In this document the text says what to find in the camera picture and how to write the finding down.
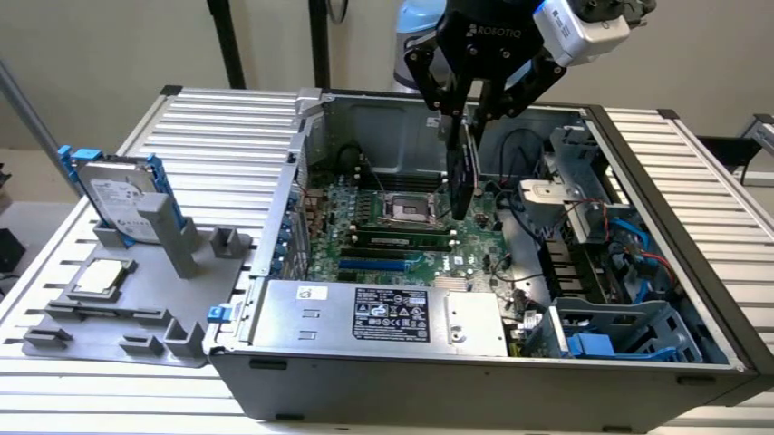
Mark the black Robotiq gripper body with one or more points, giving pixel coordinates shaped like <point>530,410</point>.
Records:
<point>483,41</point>

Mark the black graphics card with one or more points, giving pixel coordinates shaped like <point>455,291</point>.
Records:
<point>461,181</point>

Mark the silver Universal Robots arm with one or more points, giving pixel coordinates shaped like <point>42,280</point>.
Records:
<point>414,36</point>

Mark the silver drive cage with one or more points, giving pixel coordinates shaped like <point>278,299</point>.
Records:
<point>584,181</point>

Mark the silver CPU socket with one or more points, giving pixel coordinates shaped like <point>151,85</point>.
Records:
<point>409,208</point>

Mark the black stand pole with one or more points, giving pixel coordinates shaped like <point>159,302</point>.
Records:
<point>229,45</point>

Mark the black flat panel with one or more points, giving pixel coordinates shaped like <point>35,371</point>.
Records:
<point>722,149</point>

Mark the green RAM stick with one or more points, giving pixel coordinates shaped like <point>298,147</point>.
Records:
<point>399,239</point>

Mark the green motherboard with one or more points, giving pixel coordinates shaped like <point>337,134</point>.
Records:
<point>471,254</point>

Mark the black expansion slot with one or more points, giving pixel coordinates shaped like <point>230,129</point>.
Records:
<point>387,253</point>

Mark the blue expansion slot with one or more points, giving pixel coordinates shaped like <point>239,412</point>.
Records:
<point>370,265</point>

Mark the grey disk bay cage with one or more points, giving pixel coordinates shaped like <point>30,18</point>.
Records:
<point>629,317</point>

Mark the silver power supply unit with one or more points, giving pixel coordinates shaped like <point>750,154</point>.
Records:
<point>339,317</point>

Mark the blue case latch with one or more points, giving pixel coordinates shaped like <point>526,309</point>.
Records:
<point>219,313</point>

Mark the grey plastic parts rack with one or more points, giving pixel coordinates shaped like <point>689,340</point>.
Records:
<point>182,312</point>

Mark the black open PC case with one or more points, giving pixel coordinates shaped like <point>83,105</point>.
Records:
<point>459,389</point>

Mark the silver CPU chip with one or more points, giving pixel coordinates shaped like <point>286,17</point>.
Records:
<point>102,276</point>

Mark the black box on desk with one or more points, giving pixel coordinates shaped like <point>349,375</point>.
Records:
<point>11,249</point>

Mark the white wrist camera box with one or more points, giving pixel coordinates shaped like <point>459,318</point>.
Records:
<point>581,36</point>

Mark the silver metal bracket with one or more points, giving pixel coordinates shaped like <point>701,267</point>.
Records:
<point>758,136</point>

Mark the silver hard disk, blue bracket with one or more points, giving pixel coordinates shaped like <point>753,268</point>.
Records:
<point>115,199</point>

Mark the aluminium frame post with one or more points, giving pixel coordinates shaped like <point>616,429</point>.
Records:
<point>27,109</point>

